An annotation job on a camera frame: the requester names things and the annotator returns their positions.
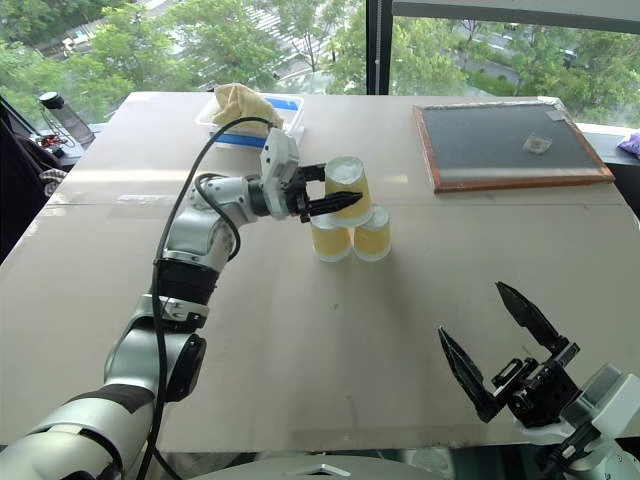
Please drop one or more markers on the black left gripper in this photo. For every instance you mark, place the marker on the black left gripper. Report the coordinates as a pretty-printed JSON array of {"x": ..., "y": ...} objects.
[{"x": 296, "y": 196}]

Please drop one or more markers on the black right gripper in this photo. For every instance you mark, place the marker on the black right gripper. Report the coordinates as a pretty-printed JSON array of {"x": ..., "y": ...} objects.
[{"x": 537, "y": 390}]

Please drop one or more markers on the yellow paper cup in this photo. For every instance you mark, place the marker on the yellow paper cup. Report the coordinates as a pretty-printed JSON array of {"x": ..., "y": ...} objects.
[
  {"x": 372, "y": 235},
  {"x": 350, "y": 180},
  {"x": 330, "y": 242}
]

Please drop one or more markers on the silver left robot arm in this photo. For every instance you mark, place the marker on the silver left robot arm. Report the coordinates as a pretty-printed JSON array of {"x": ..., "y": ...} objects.
[{"x": 195, "y": 230}]

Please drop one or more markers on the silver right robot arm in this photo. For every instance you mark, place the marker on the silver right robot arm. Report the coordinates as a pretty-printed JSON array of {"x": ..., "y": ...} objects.
[{"x": 625, "y": 462}]

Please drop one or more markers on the clear plastic container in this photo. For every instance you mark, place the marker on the clear plastic container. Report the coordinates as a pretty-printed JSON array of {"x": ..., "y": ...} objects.
[{"x": 290, "y": 112}]

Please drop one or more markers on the crumpled yellow cloth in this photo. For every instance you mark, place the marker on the crumpled yellow cloth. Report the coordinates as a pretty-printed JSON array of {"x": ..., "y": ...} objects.
[{"x": 240, "y": 107}]

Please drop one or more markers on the wood framed blackboard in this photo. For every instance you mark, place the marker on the wood framed blackboard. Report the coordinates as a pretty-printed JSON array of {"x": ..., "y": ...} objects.
[{"x": 505, "y": 142}]

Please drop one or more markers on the small clear plastic piece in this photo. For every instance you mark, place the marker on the small clear plastic piece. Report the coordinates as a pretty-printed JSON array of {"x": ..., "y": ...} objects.
[{"x": 537, "y": 144}]

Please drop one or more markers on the silver robot torso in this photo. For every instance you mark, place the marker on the silver robot torso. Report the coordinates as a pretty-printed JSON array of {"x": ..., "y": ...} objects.
[{"x": 320, "y": 467}]

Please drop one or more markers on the purple object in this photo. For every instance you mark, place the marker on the purple object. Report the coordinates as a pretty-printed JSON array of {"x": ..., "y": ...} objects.
[{"x": 631, "y": 145}]

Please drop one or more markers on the clear bottle with black cap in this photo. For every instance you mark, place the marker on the clear bottle with black cap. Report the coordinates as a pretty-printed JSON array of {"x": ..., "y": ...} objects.
[{"x": 65, "y": 117}]

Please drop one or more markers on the dark chair with clutter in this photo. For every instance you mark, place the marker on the dark chair with clutter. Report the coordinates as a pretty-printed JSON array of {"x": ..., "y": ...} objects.
[{"x": 20, "y": 180}]

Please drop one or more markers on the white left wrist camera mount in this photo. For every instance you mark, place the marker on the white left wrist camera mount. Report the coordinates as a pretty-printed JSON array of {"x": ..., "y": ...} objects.
[{"x": 277, "y": 160}]

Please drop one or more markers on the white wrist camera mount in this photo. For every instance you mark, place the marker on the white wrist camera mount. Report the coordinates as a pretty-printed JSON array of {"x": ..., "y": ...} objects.
[
  {"x": 277, "y": 160},
  {"x": 615, "y": 395}
]

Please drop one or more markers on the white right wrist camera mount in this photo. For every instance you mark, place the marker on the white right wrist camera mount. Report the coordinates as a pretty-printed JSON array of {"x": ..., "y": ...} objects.
[{"x": 615, "y": 395}]

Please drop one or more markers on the dark window frame post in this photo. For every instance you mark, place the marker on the dark window frame post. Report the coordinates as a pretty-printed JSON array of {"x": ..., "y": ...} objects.
[{"x": 379, "y": 45}]

